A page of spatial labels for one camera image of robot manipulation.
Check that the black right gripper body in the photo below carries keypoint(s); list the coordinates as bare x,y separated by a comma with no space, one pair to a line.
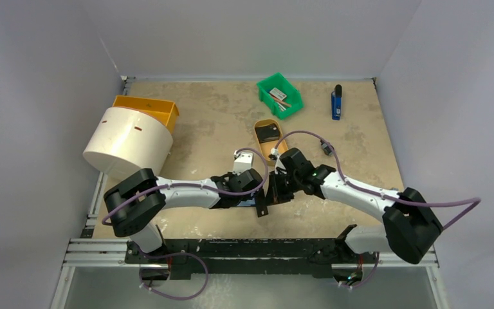
275,187

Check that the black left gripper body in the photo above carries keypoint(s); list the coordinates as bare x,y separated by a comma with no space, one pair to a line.
238,199

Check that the blue leather card holder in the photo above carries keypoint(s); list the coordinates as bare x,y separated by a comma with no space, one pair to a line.
243,201

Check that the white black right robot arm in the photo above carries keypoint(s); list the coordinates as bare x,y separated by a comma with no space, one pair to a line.
408,228

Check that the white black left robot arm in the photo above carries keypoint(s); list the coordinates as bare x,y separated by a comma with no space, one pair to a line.
133,203

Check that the black VIP credit cards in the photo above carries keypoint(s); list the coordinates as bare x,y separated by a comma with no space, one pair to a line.
267,133

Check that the tan oval plastic tray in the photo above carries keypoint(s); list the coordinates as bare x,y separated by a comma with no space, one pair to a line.
266,147

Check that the green plastic bin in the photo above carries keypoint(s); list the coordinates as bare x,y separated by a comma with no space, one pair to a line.
277,80

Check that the items inside green bin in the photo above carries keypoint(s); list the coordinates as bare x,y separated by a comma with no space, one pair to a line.
279,97

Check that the blue stapler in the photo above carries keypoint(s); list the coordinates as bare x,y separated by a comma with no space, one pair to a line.
336,102

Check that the yellow wooden box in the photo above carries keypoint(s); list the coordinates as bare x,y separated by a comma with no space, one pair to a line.
165,111

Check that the white cylindrical container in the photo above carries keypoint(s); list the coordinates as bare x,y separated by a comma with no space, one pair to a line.
127,140

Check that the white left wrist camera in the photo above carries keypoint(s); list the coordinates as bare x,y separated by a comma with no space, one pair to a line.
243,161

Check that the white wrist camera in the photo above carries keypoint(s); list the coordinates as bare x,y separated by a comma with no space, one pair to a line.
243,161
275,158

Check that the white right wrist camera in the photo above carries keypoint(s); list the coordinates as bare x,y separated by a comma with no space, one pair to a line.
275,158

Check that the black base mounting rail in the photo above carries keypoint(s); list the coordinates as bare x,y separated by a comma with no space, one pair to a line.
318,257

